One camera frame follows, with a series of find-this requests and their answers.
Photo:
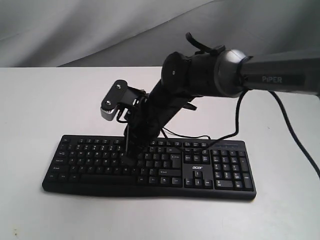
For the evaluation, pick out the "grey backdrop cloth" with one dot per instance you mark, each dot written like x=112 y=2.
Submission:
x=124 y=33

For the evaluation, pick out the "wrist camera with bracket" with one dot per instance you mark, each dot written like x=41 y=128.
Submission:
x=120 y=97

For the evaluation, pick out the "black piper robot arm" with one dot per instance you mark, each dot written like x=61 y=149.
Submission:
x=225 y=75

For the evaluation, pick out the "black acer keyboard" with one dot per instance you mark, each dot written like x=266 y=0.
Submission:
x=92 y=165

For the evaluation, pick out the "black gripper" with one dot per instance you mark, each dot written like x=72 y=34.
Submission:
x=146 y=124

